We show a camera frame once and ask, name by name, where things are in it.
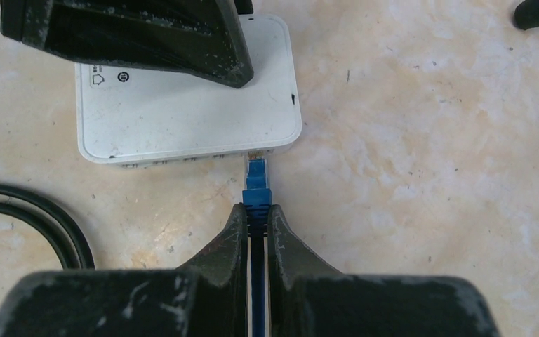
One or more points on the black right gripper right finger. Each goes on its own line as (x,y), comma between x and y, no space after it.
(309,297)

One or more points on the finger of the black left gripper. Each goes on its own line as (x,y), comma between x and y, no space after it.
(202,38)

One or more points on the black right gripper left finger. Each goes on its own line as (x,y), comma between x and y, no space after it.
(205,296)

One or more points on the long white network switch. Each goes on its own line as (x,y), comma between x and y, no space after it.
(130,117)

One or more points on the light blue tripod stand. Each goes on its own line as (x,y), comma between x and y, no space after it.
(526,15)

